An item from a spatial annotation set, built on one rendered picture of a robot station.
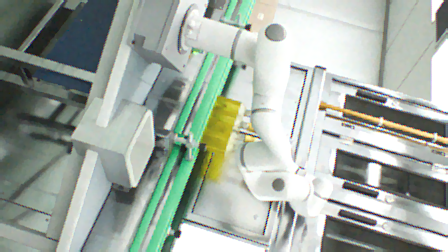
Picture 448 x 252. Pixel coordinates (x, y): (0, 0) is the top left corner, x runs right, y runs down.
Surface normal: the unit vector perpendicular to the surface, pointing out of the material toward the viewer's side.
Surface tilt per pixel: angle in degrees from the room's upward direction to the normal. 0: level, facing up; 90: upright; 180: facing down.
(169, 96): 90
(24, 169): 90
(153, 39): 90
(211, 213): 90
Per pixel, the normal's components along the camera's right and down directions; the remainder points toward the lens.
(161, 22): -0.06, -0.04
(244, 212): 0.11, -0.54
